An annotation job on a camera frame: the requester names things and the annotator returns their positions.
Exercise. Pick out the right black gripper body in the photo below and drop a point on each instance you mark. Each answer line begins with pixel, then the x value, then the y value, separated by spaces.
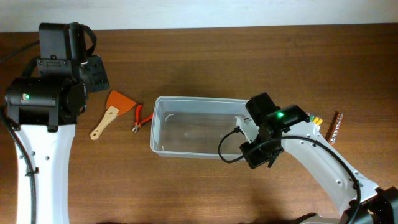
pixel 262 155

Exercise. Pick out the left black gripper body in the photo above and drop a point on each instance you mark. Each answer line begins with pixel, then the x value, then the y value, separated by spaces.
pixel 99 73

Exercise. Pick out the orange scraper wooden handle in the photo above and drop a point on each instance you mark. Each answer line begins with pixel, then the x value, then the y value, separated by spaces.
pixel 116 105

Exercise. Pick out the clear case coloured bits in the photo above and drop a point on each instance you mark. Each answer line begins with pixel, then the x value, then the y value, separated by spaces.
pixel 315 119

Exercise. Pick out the orange socket bit rail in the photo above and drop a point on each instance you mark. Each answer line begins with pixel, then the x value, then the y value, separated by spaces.
pixel 336 126

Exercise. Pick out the red handled pliers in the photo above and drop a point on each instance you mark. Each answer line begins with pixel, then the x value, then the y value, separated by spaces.
pixel 139 122

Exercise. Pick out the clear plastic container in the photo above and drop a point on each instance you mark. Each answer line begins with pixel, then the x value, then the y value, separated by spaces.
pixel 192 127

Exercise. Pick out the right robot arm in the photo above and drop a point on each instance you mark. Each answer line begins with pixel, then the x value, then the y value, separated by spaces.
pixel 357 198

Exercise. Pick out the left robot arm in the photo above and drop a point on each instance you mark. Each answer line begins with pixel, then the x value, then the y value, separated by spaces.
pixel 41 111

